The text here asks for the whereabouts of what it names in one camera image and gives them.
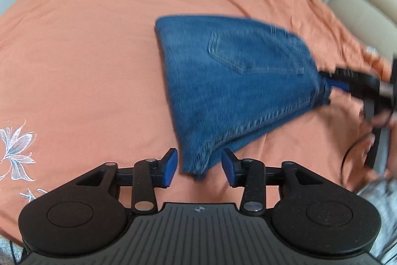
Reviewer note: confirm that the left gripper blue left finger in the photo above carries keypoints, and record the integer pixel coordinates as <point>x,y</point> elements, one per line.
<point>155,173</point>

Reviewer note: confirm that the person's right hand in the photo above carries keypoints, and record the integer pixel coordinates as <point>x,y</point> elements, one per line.
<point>380,119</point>

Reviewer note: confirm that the beige padded headboard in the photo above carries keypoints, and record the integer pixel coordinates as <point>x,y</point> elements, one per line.
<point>372,22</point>

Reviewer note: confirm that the blue denim jeans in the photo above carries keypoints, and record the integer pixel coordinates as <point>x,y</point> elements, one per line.
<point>231,80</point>

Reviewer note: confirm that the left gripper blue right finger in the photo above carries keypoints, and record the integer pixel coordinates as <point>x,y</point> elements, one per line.
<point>249,172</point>

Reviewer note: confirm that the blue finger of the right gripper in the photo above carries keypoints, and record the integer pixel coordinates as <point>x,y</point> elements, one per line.
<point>339,74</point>
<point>339,84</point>

